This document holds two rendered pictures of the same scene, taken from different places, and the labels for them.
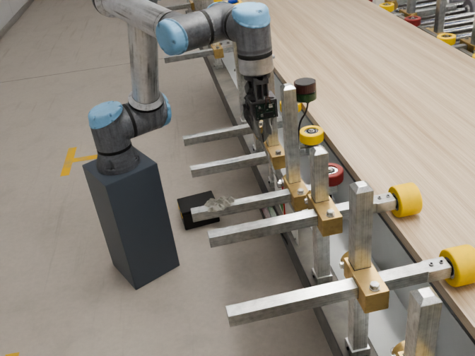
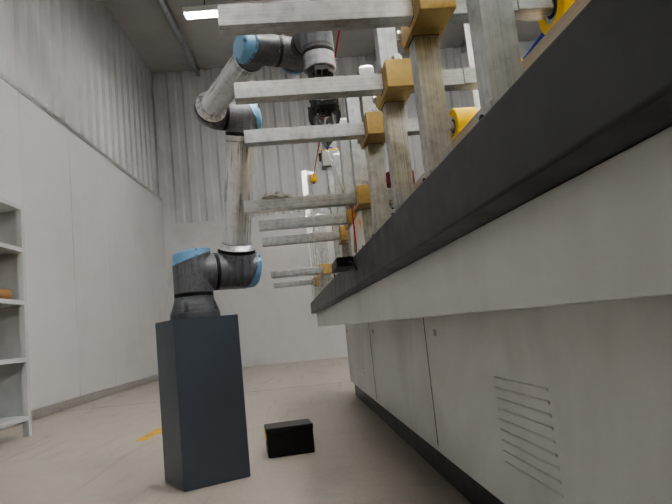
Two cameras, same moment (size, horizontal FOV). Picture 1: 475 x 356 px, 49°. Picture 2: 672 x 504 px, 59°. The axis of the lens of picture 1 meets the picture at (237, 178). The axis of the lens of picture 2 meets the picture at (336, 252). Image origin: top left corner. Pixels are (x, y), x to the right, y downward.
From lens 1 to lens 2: 1.23 m
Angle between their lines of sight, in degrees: 39
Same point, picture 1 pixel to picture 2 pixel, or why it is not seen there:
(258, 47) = (318, 37)
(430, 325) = not seen: outside the picture
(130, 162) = (207, 308)
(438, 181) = not seen: hidden behind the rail
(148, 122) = (235, 269)
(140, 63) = (233, 192)
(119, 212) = (183, 361)
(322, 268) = (380, 216)
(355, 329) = (395, 169)
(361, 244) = (385, 43)
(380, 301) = (404, 71)
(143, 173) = (219, 320)
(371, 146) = not seen: hidden behind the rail
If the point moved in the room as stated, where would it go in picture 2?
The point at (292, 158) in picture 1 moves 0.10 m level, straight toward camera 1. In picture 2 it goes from (358, 160) to (353, 150)
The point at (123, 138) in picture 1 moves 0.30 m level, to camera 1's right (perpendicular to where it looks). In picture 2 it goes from (204, 278) to (282, 270)
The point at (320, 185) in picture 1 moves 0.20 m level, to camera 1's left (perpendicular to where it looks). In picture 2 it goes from (368, 102) to (281, 112)
